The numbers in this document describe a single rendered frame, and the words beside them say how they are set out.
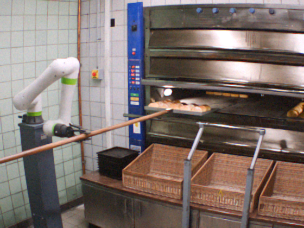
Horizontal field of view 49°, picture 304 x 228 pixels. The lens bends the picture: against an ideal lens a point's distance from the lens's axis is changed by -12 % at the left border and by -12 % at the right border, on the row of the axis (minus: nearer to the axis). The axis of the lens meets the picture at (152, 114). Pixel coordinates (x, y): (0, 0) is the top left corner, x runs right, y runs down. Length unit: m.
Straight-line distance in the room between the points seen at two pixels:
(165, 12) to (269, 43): 1.00
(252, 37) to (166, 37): 0.80
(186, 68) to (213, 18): 0.51
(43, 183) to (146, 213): 0.88
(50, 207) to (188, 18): 1.93
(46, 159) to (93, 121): 1.21
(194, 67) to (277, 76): 0.74
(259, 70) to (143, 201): 1.39
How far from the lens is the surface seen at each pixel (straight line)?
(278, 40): 2.86
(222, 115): 3.06
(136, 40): 3.39
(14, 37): 3.37
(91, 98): 3.84
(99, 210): 3.38
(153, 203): 2.95
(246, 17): 2.95
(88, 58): 3.82
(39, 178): 2.76
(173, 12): 3.24
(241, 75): 2.95
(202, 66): 3.10
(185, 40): 3.15
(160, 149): 3.36
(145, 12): 3.39
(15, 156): 1.94
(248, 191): 2.47
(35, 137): 2.67
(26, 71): 3.45
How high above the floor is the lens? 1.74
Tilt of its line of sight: 11 degrees down
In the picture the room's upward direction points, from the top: 1 degrees counter-clockwise
